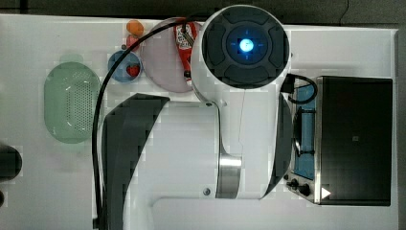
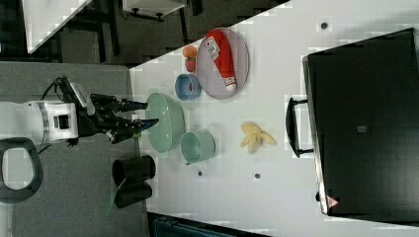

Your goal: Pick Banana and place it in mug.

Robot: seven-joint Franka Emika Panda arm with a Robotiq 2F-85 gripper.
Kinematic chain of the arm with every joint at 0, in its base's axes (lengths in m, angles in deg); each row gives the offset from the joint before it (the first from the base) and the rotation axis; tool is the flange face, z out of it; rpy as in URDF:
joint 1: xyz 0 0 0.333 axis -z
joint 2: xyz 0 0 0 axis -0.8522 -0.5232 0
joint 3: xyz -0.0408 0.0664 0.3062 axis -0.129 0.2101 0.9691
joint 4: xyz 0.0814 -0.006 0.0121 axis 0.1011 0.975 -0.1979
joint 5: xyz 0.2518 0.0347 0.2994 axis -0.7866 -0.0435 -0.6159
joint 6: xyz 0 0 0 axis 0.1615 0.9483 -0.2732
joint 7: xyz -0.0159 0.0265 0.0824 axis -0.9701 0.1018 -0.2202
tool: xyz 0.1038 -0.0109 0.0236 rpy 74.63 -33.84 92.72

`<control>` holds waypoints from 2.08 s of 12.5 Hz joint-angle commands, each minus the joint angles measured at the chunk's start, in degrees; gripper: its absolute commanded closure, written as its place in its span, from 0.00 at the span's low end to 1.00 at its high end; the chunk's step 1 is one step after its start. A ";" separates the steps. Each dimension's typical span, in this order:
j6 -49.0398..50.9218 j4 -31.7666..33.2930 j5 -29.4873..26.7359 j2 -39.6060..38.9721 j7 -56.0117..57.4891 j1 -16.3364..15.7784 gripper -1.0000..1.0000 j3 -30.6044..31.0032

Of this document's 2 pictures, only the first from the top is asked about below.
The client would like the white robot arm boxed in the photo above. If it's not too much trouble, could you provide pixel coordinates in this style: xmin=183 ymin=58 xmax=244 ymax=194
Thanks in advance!
xmin=99 ymin=5 xmax=293 ymax=230

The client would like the pink round plate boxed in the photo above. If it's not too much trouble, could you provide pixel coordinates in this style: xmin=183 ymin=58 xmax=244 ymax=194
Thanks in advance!
xmin=141 ymin=22 xmax=200 ymax=93

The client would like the red strawberry toy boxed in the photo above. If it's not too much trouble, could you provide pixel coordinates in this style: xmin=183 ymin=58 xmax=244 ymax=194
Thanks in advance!
xmin=126 ymin=65 xmax=141 ymax=78

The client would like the red ketchup bottle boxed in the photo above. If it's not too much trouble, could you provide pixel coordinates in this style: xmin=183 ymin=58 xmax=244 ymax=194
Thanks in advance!
xmin=172 ymin=22 xmax=197 ymax=85

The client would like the blue bowl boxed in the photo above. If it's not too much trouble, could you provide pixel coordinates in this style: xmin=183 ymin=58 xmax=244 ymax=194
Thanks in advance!
xmin=112 ymin=52 xmax=143 ymax=83

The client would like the pink toy fruit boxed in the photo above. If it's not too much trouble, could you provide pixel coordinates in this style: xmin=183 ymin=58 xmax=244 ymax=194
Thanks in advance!
xmin=126 ymin=34 xmax=139 ymax=52

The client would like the orange toy fruit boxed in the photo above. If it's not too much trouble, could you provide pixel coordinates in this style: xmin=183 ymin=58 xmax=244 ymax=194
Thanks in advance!
xmin=126 ymin=19 xmax=145 ymax=37

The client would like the green oval colander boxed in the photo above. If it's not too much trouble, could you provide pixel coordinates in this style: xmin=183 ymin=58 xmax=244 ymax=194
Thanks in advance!
xmin=44 ymin=54 xmax=100 ymax=144

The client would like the black pot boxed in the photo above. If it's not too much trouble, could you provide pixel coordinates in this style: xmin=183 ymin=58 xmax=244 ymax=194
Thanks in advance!
xmin=0 ymin=145 xmax=22 ymax=182

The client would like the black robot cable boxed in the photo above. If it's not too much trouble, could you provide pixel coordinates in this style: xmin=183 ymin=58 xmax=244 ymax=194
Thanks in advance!
xmin=91 ymin=12 xmax=209 ymax=230

